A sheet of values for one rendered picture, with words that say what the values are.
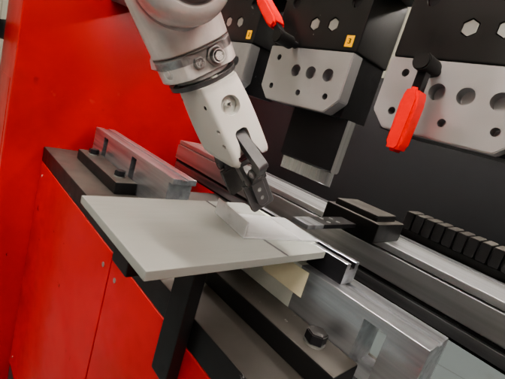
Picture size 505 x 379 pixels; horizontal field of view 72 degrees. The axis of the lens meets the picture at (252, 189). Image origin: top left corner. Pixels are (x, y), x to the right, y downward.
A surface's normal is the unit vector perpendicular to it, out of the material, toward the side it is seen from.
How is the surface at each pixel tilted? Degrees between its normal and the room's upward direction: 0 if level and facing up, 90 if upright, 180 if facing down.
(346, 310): 90
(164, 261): 0
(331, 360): 0
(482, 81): 90
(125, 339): 90
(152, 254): 0
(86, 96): 90
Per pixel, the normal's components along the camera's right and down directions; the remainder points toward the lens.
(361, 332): 0.64, 0.35
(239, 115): 0.46, 0.31
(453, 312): -0.72, -0.06
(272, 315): 0.28, -0.94
